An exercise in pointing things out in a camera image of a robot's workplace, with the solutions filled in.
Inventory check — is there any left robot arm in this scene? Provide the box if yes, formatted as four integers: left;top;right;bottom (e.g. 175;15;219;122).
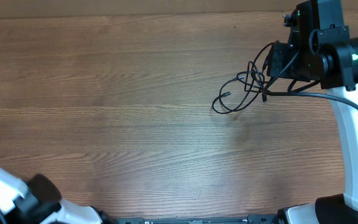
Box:
0;167;117;224

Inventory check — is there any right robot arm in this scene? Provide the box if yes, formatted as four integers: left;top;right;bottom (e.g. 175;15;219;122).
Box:
267;0;358;223

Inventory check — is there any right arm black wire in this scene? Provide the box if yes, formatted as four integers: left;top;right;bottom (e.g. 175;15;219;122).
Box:
261;29;358;138

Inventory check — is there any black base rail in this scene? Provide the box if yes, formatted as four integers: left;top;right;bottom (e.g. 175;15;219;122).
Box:
113;214;284;224

